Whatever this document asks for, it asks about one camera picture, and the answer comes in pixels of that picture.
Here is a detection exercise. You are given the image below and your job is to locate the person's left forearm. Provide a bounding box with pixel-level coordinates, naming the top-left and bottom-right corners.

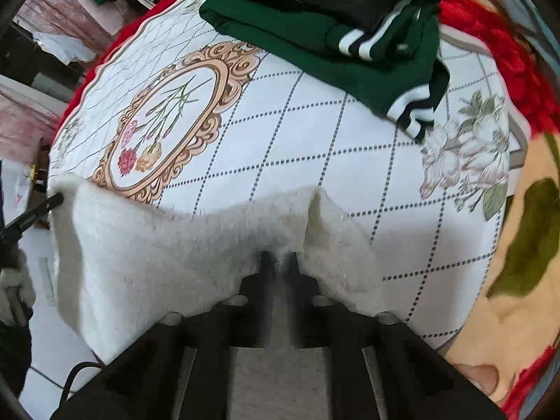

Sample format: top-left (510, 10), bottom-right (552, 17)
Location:
top-left (0, 321), bottom-right (32, 403)

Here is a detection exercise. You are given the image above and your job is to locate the green garment with white stripes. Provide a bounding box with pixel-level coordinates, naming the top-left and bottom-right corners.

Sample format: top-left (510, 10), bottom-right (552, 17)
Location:
top-left (199, 0), bottom-right (451, 143)

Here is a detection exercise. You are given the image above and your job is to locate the person's left hand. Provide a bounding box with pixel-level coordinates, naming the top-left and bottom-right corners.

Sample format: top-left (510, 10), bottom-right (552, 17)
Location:
top-left (0, 249), bottom-right (36, 327)

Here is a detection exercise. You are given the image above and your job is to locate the white crumpled cloth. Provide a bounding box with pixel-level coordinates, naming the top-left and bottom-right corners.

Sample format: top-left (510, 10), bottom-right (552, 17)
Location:
top-left (33, 30), bottom-right (98, 65)

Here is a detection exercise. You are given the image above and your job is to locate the white printed quilted cloth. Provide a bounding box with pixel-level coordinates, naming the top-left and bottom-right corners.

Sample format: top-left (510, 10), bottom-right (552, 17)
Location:
top-left (47, 0), bottom-right (532, 351)

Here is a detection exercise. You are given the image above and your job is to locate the white fuzzy jacket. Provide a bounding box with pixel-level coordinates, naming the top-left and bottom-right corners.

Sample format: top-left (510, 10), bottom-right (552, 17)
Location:
top-left (49, 174), bottom-right (397, 366)

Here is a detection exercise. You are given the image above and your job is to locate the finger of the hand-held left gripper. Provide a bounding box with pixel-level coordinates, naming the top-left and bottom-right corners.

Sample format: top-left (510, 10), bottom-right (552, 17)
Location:
top-left (0, 193), bottom-right (65, 246)

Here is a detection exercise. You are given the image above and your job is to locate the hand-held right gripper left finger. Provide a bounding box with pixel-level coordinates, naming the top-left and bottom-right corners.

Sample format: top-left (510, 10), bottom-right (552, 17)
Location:
top-left (50, 251), bottom-right (274, 420)

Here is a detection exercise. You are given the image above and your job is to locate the black cable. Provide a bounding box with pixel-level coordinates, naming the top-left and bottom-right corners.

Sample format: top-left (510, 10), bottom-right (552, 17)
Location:
top-left (59, 361), bottom-right (103, 405)

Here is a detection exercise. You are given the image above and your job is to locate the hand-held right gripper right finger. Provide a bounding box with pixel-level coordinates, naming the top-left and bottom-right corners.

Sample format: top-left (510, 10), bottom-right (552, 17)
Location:
top-left (289, 251), bottom-right (509, 420)

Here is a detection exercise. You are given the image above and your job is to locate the red floral blanket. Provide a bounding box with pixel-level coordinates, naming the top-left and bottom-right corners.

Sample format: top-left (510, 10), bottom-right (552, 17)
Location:
top-left (57, 0), bottom-right (560, 420)

